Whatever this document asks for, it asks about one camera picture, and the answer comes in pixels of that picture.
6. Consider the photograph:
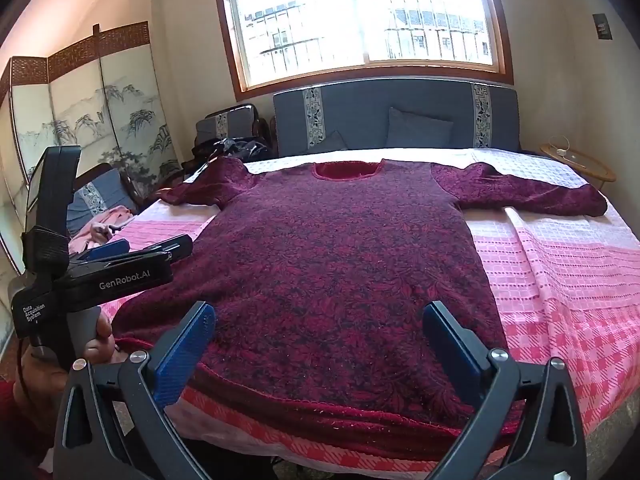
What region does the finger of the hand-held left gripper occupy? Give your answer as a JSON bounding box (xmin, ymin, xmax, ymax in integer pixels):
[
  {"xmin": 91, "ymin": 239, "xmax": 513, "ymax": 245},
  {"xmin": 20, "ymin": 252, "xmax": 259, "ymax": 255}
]
[
  {"xmin": 127, "ymin": 233, "xmax": 194, "ymax": 262},
  {"xmin": 70, "ymin": 239, "xmax": 132, "ymax": 266}
]

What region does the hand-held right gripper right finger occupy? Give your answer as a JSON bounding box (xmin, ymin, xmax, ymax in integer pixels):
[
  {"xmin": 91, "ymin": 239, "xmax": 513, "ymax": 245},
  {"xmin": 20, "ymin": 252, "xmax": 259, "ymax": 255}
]
[{"xmin": 421, "ymin": 301, "xmax": 587, "ymax": 480}]

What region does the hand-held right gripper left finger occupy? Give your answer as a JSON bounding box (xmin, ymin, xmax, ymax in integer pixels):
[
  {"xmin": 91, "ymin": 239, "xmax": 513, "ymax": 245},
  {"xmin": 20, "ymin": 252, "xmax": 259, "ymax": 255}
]
[{"xmin": 54, "ymin": 301, "xmax": 217, "ymax": 480}]

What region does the dark red floral sweater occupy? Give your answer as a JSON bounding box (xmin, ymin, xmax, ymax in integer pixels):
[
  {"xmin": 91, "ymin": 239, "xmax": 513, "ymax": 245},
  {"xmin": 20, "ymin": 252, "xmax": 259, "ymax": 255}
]
[{"xmin": 112, "ymin": 156, "xmax": 609, "ymax": 444}]

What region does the person's left forearm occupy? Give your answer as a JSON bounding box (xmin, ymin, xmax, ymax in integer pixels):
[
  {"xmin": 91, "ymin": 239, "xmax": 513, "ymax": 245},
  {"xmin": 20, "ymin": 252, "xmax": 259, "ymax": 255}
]
[{"xmin": 0, "ymin": 379, "xmax": 57, "ymax": 480}]

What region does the person's left hand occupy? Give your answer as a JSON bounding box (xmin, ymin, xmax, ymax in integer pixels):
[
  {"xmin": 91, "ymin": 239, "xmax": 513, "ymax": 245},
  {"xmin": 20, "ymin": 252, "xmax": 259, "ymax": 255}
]
[{"xmin": 12, "ymin": 312, "xmax": 117, "ymax": 426}]

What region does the pink cloth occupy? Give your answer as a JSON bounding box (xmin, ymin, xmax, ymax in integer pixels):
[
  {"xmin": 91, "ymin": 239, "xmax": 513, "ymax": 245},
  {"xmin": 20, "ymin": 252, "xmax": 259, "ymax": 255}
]
[{"xmin": 67, "ymin": 205, "xmax": 136, "ymax": 256}]

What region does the wooden chair with grey cushion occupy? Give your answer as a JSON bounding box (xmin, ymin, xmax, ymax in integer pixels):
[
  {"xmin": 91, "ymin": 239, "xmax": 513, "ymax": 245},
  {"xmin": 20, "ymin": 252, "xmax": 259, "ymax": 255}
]
[{"xmin": 65, "ymin": 162, "xmax": 147, "ymax": 239}]

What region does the dark shiny bag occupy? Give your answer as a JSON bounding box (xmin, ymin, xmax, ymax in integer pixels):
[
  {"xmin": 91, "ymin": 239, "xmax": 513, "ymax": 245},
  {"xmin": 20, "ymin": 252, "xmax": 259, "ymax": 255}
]
[{"xmin": 182, "ymin": 136, "xmax": 274, "ymax": 177}]

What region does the pink checkered bed blanket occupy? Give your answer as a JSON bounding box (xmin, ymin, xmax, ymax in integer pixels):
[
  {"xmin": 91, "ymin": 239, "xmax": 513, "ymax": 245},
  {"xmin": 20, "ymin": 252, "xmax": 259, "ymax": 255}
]
[{"xmin": 97, "ymin": 147, "xmax": 640, "ymax": 477}]

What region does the armchair with grey cushion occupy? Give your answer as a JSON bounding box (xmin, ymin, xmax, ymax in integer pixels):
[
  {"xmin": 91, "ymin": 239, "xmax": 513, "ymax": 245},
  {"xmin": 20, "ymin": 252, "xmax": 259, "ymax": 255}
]
[{"xmin": 192, "ymin": 104, "xmax": 274, "ymax": 153}]

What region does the painted folding screen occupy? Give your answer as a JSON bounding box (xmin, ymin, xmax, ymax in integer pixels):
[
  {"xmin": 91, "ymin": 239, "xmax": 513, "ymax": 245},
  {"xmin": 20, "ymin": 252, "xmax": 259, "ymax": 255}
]
[{"xmin": 0, "ymin": 21, "xmax": 184, "ymax": 281}]

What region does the large grey pillow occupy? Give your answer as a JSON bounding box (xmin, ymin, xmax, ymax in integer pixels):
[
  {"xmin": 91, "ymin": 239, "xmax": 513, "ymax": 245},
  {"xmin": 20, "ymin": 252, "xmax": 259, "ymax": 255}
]
[{"xmin": 385, "ymin": 106, "xmax": 455, "ymax": 150}]

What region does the round wooden side table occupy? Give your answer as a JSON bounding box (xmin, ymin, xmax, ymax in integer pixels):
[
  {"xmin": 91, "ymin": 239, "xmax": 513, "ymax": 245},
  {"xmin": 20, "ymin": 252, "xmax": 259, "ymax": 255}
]
[{"xmin": 539, "ymin": 142, "xmax": 617, "ymax": 192}]

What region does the grey padded headboard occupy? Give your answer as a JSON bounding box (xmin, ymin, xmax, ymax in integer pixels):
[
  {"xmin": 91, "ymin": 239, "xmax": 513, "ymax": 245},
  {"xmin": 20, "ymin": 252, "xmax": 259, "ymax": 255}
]
[{"xmin": 272, "ymin": 77, "xmax": 522, "ymax": 159}]

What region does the wooden framed window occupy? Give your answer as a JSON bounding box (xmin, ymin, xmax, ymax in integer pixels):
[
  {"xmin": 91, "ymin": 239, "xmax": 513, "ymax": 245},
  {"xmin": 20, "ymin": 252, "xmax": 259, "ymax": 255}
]
[{"xmin": 212, "ymin": 0, "xmax": 514, "ymax": 101}]

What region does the white cable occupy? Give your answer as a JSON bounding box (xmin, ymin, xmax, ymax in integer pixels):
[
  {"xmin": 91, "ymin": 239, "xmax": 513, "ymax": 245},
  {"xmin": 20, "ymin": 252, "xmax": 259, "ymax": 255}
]
[{"xmin": 550, "ymin": 135, "xmax": 587, "ymax": 167}]

